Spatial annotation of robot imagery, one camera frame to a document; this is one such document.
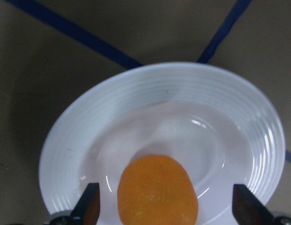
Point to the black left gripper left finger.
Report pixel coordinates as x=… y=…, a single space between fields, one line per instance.
x=87 y=209

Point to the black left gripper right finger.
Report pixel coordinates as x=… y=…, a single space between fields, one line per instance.
x=247 y=209

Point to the orange mandarin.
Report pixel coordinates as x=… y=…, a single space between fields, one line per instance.
x=156 y=190

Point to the white ribbed plate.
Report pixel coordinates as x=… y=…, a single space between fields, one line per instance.
x=217 y=125

